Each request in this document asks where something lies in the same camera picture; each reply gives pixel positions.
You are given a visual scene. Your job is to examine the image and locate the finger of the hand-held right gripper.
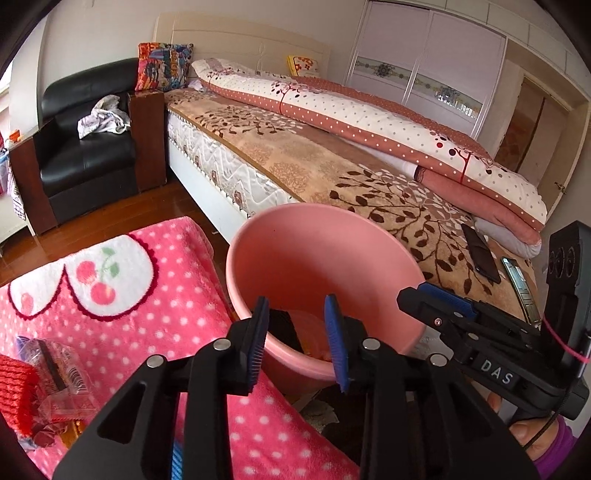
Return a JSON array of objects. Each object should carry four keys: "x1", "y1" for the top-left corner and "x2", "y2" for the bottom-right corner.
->
[
  {"x1": 397, "y1": 287, "x2": 476, "y2": 358},
  {"x1": 418, "y1": 282, "x2": 481, "y2": 321}
]

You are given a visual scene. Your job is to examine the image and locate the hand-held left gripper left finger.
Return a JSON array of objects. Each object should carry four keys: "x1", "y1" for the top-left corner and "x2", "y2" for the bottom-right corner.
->
[{"x1": 53, "y1": 295, "x2": 271, "y2": 480}]

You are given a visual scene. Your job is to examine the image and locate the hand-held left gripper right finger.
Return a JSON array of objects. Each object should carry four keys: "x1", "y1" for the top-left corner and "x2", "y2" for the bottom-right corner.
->
[{"x1": 323, "y1": 294, "x2": 541, "y2": 480}]

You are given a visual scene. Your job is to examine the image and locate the pink plastic basin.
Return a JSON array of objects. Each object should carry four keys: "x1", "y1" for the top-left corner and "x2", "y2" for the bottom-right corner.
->
[{"x1": 225, "y1": 204, "x2": 428, "y2": 393}]

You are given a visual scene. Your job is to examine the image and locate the person's right forearm purple sleeve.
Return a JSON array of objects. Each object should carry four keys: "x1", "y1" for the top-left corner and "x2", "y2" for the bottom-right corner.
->
[{"x1": 531, "y1": 415, "x2": 583, "y2": 480}]

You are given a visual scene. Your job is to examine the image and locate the person's right hand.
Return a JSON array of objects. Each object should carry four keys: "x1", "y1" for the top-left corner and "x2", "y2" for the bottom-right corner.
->
[{"x1": 487, "y1": 391, "x2": 561, "y2": 462}]

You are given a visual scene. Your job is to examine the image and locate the black packet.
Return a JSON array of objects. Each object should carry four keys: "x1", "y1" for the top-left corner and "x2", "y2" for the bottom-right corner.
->
[{"x1": 269, "y1": 309, "x2": 304, "y2": 355}]

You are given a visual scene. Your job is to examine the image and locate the black phone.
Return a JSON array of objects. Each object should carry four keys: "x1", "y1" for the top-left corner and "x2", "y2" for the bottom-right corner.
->
[{"x1": 462, "y1": 224, "x2": 502, "y2": 284}]

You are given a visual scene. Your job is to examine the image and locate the silver edged phone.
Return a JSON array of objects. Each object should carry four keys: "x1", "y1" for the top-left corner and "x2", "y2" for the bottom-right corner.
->
[{"x1": 502, "y1": 257, "x2": 542, "y2": 329}]

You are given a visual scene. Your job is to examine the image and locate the grey pillow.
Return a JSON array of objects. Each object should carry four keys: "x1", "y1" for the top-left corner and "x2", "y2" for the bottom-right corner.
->
[{"x1": 475, "y1": 217, "x2": 543, "y2": 259}]

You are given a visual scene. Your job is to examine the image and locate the pink folded quilt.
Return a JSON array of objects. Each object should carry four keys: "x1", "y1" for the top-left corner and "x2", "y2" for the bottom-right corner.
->
[{"x1": 414, "y1": 165, "x2": 543, "y2": 245}]

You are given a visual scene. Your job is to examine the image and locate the pink polka-dot cherry blanket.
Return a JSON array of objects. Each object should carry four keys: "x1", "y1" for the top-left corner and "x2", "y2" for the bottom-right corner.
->
[{"x1": 0, "y1": 216, "x2": 361, "y2": 480}]

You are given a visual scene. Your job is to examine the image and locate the bed with brown leaf sheet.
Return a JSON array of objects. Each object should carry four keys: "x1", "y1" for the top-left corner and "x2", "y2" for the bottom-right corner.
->
[{"x1": 165, "y1": 88, "x2": 541, "y2": 324}]

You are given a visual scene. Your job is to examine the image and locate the wooden door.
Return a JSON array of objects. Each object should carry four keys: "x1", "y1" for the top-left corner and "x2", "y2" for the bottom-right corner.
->
[{"x1": 494, "y1": 60, "x2": 583, "y2": 208}]

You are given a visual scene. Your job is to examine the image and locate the white quilted mattress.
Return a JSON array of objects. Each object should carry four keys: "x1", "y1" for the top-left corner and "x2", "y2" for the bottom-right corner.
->
[{"x1": 166, "y1": 111, "x2": 303, "y2": 219}]

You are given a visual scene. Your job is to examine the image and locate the clear plastic packet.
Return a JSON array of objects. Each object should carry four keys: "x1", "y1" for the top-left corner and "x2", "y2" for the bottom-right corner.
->
[{"x1": 16, "y1": 337, "x2": 100, "y2": 423}]

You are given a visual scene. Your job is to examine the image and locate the dotted tree-print quilt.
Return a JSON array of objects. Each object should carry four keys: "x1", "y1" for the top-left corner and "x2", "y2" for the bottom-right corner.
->
[{"x1": 191, "y1": 58, "x2": 549, "y2": 232}]

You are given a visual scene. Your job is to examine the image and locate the red mesh net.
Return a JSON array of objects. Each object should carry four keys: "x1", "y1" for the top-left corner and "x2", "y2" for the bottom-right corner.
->
[{"x1": 0, "y1": 354, "x2": 42, "y2": 437}]

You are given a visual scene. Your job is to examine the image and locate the white sliding-door wardrobe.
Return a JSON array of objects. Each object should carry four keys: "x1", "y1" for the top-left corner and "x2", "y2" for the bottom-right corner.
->
[{"x1": 344, "y1": 0, "x2": 509, "y2": 139}]

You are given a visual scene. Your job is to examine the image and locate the black leather armchair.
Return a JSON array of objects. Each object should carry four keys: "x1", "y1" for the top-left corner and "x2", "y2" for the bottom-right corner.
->
[{"x1": 10, "y1": 58, "x2": 167, "y2": 236}]

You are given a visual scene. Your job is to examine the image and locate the white crumpled cloth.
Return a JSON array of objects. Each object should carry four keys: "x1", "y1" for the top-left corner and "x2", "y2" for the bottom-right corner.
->
[{"x1": 77, "y1": 95, "x2": 132, "y2": 140}]

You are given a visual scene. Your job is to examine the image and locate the yellow patterned cushion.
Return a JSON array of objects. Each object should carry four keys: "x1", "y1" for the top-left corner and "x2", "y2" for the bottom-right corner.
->
[{"x1": 286, "y1": 55, "x2": 322, "y2": 78}]

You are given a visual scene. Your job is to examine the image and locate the colourful patterned cushion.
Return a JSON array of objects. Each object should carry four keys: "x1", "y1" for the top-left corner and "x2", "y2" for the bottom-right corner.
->
[{"x1": 135, "y1": 42, "x2": 195, "y2": 92}]

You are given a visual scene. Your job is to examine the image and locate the cream bed headboard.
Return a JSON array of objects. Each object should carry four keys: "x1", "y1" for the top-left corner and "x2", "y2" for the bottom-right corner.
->
[{"x1": 152, "y1": 11, "x2": 333, "y2": 85}]

